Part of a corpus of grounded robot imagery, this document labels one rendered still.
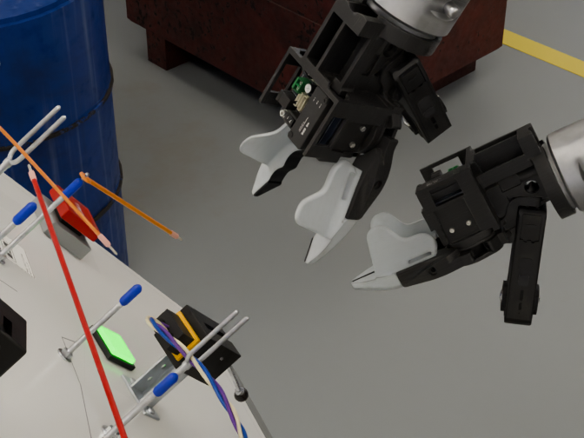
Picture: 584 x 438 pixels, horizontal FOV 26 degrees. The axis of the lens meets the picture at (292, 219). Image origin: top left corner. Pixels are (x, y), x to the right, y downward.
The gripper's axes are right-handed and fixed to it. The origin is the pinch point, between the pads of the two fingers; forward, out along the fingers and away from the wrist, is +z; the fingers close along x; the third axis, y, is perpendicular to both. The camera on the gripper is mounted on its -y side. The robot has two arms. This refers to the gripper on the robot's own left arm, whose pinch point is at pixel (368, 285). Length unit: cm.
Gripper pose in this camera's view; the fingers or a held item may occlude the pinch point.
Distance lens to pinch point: 117.7
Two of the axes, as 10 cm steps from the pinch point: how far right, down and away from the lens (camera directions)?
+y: -4.8, -8.5, -2.3
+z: -8.7, 4.1, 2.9
